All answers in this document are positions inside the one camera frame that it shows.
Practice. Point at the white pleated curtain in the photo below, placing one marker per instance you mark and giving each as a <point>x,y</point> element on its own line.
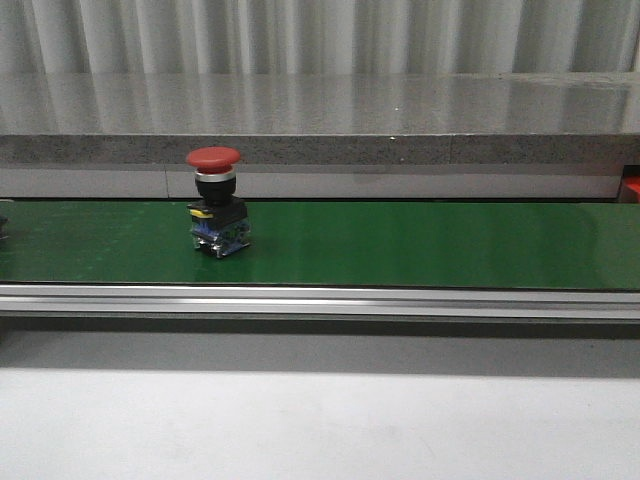
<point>319,37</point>

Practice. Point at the green conveyor belt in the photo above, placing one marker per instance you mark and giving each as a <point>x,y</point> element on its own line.
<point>586,246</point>

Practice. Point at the grey stone counter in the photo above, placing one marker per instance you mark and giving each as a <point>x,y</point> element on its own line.
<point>457,136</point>

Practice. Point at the aluminium conveyor frame rail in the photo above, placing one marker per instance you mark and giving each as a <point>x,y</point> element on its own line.
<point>297,302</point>

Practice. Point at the red box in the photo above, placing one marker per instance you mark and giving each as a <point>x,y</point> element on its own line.
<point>630,190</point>

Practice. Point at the red mushroom push button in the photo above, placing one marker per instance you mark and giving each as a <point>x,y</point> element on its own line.
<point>220,224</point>

